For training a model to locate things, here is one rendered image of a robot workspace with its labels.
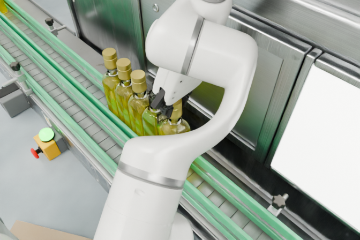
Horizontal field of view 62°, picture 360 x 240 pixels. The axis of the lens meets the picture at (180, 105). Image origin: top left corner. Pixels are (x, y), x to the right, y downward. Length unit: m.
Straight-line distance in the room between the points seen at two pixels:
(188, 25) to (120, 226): 0.24
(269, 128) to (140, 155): 0.39
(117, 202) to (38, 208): 0.70
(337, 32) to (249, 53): 0.17
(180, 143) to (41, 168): 0.82
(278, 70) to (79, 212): 0.70
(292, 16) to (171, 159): 0.31
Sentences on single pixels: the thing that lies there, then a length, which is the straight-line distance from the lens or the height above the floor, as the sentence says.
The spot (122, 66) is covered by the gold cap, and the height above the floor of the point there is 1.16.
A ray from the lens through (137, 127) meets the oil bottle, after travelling 0.81.
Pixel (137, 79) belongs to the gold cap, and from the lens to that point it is 0.69.
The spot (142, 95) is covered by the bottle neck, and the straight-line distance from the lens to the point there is 0.73.
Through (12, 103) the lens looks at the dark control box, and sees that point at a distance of 1.26.
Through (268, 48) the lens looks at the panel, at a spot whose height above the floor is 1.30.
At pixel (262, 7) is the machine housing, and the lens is 0.55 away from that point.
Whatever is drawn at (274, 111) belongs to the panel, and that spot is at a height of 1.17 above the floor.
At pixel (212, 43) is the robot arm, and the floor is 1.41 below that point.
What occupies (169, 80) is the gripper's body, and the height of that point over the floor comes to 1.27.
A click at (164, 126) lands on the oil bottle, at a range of 0.69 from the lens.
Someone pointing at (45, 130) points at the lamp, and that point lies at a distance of 1.06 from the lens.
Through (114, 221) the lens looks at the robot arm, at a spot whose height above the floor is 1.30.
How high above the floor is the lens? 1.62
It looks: 47 degrees down
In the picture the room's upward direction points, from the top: straight up
